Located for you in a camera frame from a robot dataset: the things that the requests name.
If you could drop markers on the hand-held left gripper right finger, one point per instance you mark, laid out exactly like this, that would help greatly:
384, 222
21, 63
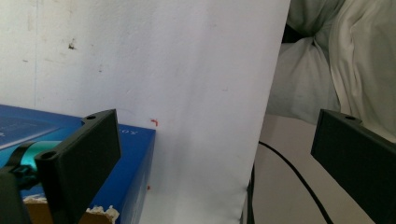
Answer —
358, 155

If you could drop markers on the pale green curtain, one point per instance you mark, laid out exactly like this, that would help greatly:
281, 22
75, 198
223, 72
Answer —
336, 59

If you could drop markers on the white table cover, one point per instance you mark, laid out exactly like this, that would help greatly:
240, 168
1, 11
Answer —
174, 77

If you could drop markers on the blue cardboard box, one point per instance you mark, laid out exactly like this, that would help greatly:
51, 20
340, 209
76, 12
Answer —
130, 174

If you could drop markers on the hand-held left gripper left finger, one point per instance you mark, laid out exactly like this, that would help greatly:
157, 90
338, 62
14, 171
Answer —
81, 161

